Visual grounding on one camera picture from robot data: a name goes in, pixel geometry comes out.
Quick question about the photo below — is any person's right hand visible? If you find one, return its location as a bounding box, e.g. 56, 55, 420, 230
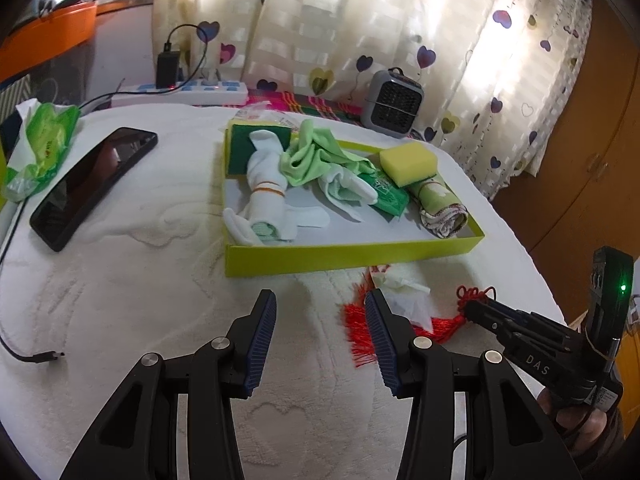
537, 388, 608, 454

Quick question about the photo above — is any green scouring pad sponge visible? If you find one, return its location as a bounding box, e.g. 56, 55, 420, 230
224, 122, 292, 177

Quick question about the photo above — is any grey mini heater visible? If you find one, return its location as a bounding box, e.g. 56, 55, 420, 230
360, 67, 424, 138

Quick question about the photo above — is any wooden cabinet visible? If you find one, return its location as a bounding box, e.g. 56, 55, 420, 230
492, 0, 639, 321

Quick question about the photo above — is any black smartphone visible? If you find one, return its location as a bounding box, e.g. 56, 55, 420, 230
29, 127, 158, 252

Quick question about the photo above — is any black power adapter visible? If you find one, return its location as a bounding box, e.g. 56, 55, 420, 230
155, 50, 180, 90

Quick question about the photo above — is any small white rolled sock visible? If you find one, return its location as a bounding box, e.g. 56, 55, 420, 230
317, 164, 378, 222

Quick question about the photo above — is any colourful plaid cloth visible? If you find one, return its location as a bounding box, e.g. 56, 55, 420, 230
247, 90, 361, 126

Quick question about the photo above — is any red tassel knot ornament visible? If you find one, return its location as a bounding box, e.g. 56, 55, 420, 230
342, 268, 499, 370

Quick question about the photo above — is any rolled green patterned towel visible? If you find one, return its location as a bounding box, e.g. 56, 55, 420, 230
408, 174, 469, 238

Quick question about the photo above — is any green wet wipes pack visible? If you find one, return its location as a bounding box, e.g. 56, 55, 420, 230
1, 99, 80, 203

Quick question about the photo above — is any heart pattern curtain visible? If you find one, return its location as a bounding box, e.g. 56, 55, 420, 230
152, 0, 592, 197

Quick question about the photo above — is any striped green gift box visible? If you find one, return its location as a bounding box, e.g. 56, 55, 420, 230
0, 74, 32, 122

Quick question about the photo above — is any white power strip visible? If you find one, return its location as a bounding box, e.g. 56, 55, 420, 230
111, 79, 248, 107

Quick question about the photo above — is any green tissue packet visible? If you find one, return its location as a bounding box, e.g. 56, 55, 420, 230
361, 171, 410, 217

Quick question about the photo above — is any light green cloth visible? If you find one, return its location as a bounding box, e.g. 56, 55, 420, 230
279, 119, 375, 186

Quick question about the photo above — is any white textured table cover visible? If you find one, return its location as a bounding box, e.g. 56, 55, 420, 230
0, 103, 566, 480

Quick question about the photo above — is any lime green shallow box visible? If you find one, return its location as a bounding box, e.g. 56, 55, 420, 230
222, 136, 485, 278

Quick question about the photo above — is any long white rolled sock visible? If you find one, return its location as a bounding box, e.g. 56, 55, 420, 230
222, 129, 331, 246

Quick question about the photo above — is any clear plastic wrapper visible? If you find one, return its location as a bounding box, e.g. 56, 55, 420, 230
233, 101, 300, 130

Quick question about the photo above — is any yellow sponge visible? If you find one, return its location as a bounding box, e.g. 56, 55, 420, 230
378, 141, 438, 188

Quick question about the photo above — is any black charging cable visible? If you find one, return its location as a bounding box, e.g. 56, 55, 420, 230
0, 204, 66, 365

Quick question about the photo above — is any orange tray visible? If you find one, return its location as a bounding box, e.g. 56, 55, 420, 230
0, 2, 98, 81

